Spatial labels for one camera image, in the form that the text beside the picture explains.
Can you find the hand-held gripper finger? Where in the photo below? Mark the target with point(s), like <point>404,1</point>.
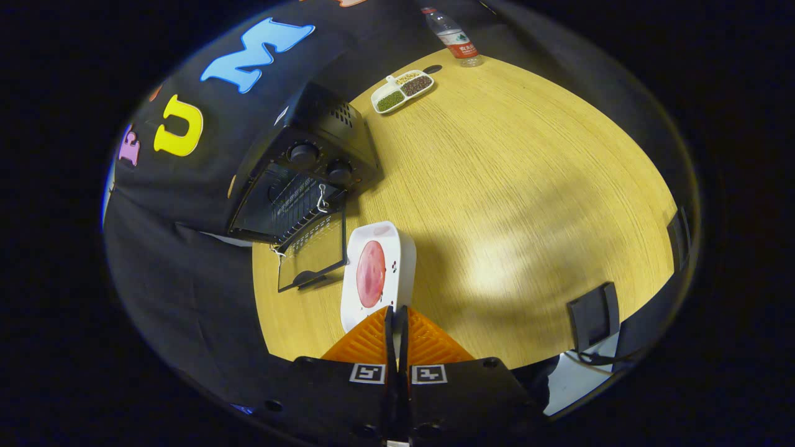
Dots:
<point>390,397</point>
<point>404,397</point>

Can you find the pink ham slice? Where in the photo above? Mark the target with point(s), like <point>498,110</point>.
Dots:
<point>371,273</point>

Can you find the white food tray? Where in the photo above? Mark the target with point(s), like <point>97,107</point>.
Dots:
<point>388,248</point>

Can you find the black toaster oven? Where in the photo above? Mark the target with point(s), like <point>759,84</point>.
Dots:
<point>323,124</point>

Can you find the white divided bean dish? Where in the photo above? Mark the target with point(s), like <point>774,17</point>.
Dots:
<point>390,99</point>

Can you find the small black round object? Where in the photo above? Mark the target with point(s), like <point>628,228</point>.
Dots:
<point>432,69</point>

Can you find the clear water bottle red label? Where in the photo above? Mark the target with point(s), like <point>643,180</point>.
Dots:
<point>459,43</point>

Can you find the black table edge bracket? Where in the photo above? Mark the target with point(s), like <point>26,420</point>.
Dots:
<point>678,239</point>
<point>590,316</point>

